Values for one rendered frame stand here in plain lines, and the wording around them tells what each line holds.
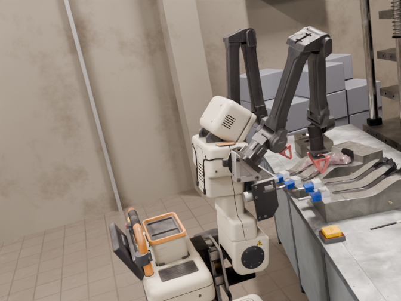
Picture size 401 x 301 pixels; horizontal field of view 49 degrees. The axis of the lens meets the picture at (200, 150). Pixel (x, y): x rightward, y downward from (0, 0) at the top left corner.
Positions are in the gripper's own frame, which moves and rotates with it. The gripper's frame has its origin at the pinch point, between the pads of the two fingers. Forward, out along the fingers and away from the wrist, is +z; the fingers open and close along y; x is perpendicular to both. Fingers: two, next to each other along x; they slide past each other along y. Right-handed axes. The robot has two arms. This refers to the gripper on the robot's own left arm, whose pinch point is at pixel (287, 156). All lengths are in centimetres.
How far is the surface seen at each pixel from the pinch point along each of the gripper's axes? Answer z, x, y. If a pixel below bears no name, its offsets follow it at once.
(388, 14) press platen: 0, -117, 54
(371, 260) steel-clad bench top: 15, 14, -70
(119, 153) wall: 7, 78, 253
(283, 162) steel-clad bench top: 25, -7, 44
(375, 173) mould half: 19.1, -20.5, -30.1
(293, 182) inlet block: 11.5, 5.7, -3.5
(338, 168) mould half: 19.9, -15.3, -6.8
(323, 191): 7.0, 3.7, -32.0
